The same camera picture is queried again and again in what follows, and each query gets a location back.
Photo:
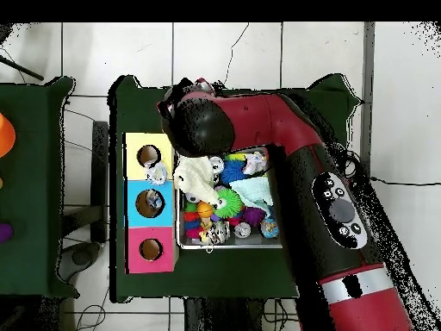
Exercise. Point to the blue spiky rubber ball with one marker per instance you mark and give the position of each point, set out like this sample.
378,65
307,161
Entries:
233,172

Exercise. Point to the wooden box with three holes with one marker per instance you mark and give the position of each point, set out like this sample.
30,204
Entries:
165,234

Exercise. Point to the mint green fuzzy cloth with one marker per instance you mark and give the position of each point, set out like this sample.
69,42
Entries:
255,192

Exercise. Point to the dark green side table cloth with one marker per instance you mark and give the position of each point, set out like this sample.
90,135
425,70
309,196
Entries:
41,207

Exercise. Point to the purple object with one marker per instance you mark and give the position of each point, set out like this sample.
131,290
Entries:
4,233

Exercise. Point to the clear plastic bottle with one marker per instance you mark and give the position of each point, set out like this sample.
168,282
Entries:
156,201
157,172

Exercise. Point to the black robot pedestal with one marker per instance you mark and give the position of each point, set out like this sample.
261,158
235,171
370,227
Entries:
227,317

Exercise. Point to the green spiky rubber ball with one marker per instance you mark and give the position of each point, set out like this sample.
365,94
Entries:
229,203

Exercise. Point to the grey round floor base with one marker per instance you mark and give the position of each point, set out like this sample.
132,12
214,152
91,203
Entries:
83,256

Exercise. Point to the cream knitted cloth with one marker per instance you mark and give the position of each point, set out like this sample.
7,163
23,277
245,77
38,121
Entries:
194,176

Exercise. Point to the black upright panel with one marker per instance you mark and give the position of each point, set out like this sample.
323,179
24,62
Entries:
100,172

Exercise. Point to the small globe ball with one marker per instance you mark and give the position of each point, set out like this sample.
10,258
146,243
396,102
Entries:
270,228

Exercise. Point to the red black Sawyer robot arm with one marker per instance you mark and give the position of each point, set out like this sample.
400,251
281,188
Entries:
275,117

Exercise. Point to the crushed silver can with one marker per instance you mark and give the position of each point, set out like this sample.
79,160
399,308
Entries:
219,232

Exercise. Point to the small orange basketball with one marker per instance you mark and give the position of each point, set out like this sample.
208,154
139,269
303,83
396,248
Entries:
204,209

